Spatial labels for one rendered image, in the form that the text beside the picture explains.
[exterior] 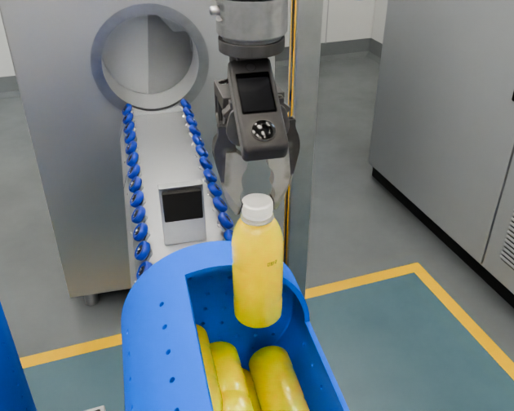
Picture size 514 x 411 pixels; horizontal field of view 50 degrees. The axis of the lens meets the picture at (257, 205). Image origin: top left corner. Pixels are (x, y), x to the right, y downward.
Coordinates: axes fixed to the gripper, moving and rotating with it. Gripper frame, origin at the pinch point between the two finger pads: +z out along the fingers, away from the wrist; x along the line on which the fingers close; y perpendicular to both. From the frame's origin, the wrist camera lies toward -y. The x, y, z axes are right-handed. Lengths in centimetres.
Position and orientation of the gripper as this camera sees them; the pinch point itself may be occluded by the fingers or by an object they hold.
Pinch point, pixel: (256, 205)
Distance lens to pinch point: 67.7
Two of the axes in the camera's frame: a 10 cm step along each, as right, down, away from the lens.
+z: 0.1, 8.4, 5.4
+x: -9.7, 1.3, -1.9
